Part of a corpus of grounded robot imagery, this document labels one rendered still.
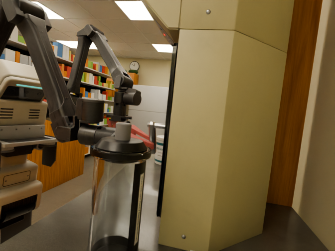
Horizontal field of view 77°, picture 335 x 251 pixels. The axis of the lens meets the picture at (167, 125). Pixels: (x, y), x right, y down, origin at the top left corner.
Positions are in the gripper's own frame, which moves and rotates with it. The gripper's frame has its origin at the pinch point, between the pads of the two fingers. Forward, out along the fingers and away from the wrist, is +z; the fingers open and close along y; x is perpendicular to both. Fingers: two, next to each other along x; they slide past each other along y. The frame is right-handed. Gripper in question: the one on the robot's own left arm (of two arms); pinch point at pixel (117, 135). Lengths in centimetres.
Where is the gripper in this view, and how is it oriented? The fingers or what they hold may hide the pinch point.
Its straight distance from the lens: 100.6
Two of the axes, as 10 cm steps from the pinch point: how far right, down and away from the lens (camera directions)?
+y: 9.7, 1.1, -2.0
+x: 2.1, -0.6, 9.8
